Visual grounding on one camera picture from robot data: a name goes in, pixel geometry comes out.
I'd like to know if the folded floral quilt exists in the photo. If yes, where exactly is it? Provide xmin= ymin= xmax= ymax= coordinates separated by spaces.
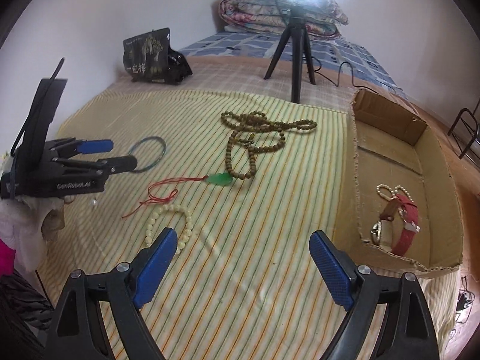
xmin=218 ymin=0 xmax=349 ymax=40

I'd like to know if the yellow striped cloth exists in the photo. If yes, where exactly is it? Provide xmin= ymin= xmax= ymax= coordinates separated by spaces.
xmin=39 ymin=89 xmax=458 ymax=359

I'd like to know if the brown wooden bead necklace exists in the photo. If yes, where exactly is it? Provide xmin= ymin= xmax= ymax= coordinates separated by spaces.
xmin=220 ymin=109 xmax=318 ymax=181

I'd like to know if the beige plaid blanket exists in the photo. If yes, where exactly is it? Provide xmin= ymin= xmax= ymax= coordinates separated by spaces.
xmin=106 ymin=54 xmax=432 ymax=116

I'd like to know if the blue bangle bracelet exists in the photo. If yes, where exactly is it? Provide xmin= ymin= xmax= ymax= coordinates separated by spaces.
xmin=127 ymin=135 xmax=167 ymax=174

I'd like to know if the black power cable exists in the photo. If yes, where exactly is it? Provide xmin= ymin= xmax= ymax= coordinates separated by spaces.
xmin=309 ymin=58 xmax=410 ymax=100

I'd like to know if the green jade pendant red cord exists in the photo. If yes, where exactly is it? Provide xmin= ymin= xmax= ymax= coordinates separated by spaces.
xmin=122 ymin=170 xmax=235 ymax=220

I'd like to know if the black printed bag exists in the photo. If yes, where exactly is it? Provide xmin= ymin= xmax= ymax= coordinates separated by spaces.
xmin=123 ymin=28 xmax=193 ymax=86

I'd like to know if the black tripod stand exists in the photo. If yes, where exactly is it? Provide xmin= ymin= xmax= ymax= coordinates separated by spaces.
xmin=264 ymin=6 xmax=316 ymax=104

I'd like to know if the cardboard box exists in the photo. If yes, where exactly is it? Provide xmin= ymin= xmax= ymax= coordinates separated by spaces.
xmin=347 ymin=89 xmax=463 ymax=278

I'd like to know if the cream bead bracelet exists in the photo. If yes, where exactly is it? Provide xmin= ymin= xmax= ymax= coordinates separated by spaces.
xmin=144 ymin=203 xmax=195 ymax=254

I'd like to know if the red strap wristwatch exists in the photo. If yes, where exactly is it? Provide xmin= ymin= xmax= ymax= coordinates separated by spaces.
xmin=370 ymin=193 xmax=420 ymax=257

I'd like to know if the black metal rack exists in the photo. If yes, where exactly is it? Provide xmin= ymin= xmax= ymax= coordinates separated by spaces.
xmin=448 ymin=102 xmax=479 ymax=166

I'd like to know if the white gloved left hand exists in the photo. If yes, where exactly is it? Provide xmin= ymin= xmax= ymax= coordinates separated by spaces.
xmin=1 ymin=196 xmax=65 ymax=272

